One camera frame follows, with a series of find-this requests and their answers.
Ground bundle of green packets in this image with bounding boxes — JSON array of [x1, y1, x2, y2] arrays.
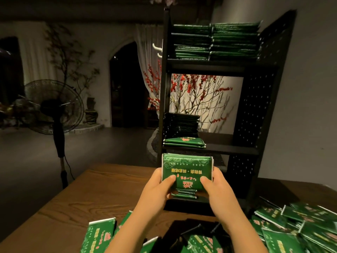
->
[[160, 153, 214, 192]]

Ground black metal shelf rack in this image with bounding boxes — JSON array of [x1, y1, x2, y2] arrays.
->
[[157, 9, 297, 214]]

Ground red berry branches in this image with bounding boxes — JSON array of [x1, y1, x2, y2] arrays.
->
[[143, 63, 234, 130]]

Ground black standing fan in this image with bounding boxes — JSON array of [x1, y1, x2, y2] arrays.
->
[[24, 79, 85, 189]]

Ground dark vase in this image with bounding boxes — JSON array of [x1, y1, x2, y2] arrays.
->
[[84, 97, 100, 125]]

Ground person's left hand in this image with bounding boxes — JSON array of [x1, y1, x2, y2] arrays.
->
[[137, 167, 178, 220]]

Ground person's left forearm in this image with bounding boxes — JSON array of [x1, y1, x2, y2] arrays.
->
[[105, 210, 165, 253]]

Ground pile of green packets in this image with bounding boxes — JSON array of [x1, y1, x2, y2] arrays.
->
[[80, 196, 337, 253]]

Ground white curtain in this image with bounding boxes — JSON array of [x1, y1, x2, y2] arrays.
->
[[134, 24, 165, 103], [15, 21, 60, 85]]

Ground person's right hand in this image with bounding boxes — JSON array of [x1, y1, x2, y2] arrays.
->
[[199, 166, 246, 226]]

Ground bare branched tree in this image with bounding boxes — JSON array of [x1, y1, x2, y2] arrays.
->
[[45, 24, 101, 99]]

